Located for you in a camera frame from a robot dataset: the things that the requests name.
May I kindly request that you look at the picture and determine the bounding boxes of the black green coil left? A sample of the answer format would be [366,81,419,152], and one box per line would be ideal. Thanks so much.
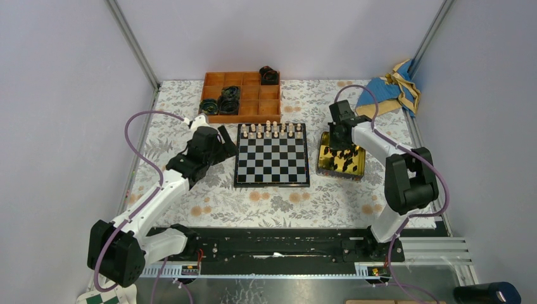
[199,98,219,116]

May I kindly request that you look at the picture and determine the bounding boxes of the black cylinder bottom right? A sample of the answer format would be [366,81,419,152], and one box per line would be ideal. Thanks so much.
[453,282,522,304]

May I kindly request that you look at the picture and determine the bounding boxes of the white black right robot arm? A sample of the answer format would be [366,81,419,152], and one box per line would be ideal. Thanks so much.
[329,100,439,261]

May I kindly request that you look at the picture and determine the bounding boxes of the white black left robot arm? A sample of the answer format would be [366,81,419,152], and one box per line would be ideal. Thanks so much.
[87,125,237,287]

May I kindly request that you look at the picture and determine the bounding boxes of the orange compartment tray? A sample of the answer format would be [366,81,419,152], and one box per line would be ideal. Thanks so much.
[198,71,281,124]

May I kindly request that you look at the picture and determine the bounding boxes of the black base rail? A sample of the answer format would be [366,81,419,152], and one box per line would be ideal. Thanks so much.
[169,227,405,276]

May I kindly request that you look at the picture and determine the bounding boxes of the black coil middle compartment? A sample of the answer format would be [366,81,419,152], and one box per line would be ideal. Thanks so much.
[217,86,241,115]

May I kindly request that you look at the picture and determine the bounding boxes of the black coil compartment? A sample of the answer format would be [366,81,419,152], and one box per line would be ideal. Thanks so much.
[259,66,279,86]
[217,86,241,115]

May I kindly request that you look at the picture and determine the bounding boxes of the blue yellow cloth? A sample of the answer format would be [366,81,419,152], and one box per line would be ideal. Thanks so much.
[366,59,421,117]

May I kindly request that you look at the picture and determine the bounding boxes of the green white checkered paper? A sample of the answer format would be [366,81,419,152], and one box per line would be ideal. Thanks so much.
[76,285,137,304]

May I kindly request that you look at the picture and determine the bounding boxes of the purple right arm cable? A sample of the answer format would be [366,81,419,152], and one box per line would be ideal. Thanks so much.
[334,84,451,304]

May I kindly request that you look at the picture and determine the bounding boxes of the black silver chess board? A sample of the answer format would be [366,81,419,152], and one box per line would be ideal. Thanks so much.
[234,122,310,187]

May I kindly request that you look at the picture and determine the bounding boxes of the black coil top compartment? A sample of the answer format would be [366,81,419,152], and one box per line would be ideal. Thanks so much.
[259,66,279,86]

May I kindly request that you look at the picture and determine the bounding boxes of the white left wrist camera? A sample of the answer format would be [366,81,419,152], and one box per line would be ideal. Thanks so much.
[182,113,210,132]

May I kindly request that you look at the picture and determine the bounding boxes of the gold tin of black pieces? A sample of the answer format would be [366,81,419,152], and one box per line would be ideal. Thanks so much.
[316,132,366,181]

